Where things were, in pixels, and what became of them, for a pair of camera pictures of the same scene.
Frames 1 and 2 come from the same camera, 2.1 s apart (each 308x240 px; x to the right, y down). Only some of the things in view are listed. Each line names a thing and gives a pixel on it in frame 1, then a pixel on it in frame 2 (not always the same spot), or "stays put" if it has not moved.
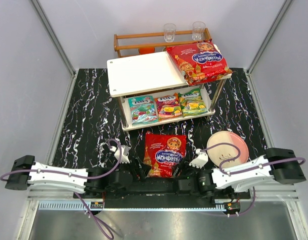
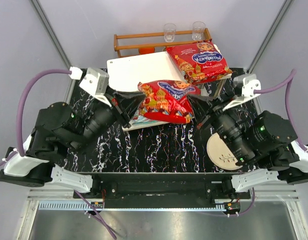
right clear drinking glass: (198, 30) stays put
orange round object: (146, 50) stays put
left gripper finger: (142, 169) to (128, 111)
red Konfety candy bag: (199, 61) stays put
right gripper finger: (179, 171) to (202, 111)
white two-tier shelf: (152, 74) stays put
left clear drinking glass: (170, 31) stays put
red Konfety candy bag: (163, 152) to (167, 100)
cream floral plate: (219, 153) stays put
